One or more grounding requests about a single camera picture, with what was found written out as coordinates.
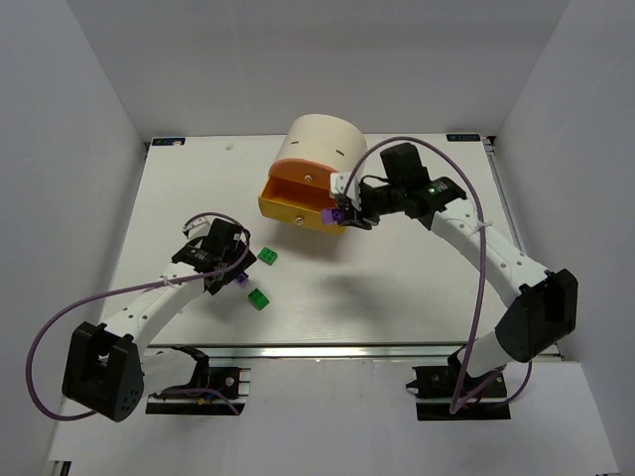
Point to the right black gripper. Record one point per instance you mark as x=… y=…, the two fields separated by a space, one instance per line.
x=355 y=212

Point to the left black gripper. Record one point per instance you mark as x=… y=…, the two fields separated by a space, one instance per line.
x=230 y=271

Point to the yellow drawer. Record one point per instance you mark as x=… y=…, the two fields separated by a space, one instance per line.
x=297 y=204

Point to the orange top drawer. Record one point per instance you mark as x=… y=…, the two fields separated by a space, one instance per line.
x=297 y=177

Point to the cream drawer cabinet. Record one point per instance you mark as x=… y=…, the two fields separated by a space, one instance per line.
x=324 y=139

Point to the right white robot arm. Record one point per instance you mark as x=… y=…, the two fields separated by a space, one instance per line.
x=540 y=303

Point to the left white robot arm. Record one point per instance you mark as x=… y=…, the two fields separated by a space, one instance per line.
x=108 y=368

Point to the green lego brick middle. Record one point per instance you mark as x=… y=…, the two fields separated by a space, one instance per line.
x=268 y=256

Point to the green lego brick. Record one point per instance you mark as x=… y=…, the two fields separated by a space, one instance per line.
x=268 y=256
x=258 y=299

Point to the green lego brick lower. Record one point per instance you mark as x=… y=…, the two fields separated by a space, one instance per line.
x=258 y=299

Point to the blue label left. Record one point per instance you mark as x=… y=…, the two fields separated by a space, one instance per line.
x=168 y=142

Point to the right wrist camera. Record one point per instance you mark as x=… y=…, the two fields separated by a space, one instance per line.
x=345 y=187

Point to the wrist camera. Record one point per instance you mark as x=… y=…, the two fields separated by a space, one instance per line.
x=197 y=228
x=345 y=187

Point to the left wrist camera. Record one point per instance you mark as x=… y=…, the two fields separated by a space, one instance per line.
x=197 y=228

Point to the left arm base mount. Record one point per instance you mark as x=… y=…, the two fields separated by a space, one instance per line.
x=185 y=381

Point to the aluminium rail front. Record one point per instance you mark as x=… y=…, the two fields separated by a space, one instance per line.
x=329 y=351

